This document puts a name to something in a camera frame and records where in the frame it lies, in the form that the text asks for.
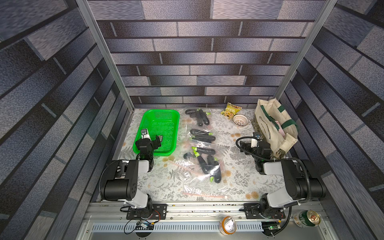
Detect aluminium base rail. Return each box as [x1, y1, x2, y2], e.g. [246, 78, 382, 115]
[77, 201, 328, 240]

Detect aluminium frame post right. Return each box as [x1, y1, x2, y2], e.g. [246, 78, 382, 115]
[274, 0, 337, 100]

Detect small patterned bowl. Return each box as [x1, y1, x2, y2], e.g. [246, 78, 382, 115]
[233, 114, 249, 127]

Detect large eggplant front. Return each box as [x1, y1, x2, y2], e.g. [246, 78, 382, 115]
[199, 110, 210, 126]

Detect aluminium frame post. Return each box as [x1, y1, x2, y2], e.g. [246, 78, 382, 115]
[274, 0, 337, 100]
[76, 0, 135, 113]

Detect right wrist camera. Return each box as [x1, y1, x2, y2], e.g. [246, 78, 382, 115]
[251, 132, 262, 148]

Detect floral patterned table mat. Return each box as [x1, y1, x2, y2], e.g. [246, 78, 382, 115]
[103, 107, 304, 202]

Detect clear pink-dotted zip-top bag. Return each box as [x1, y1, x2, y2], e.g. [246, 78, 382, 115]
[182, 107, 214, 128]

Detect green drink can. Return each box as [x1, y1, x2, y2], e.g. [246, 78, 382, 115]
[294, 210, 321, 228]

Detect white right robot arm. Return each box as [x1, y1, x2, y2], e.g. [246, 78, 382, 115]
[236, 139, 327, 210]

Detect tape roll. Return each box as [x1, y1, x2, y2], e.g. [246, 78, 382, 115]
[220, 216, 237, 235]

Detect aluminium frame post left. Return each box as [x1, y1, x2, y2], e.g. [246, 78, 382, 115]
[76, 0, 135, 113]

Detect beige tote bag green handles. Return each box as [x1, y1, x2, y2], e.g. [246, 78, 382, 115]
[255, 99, 298, 158]

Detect long eggplant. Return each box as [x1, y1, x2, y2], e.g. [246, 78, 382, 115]
[192, 135, 216, 143]

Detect black corrugated cable conduit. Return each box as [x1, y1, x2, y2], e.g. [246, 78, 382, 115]
[235, 136, 313, 208]

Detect green plastic basket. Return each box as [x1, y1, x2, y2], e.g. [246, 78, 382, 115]
[133, 110, 180, 157]

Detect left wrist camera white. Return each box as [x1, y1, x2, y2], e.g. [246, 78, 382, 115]
[141, 129, 151, 139]

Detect yellow snack packet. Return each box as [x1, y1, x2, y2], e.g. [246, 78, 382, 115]
[221, 103, 242, 120]

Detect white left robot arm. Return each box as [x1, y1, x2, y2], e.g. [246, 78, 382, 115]
[99, 134, 163, 211]

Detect small eggplant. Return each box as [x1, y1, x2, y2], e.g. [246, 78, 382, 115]
[208, 155, 222, 184]

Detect long eggplant stem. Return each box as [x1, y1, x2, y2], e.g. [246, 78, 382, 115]
[196, 111, 203, 127]

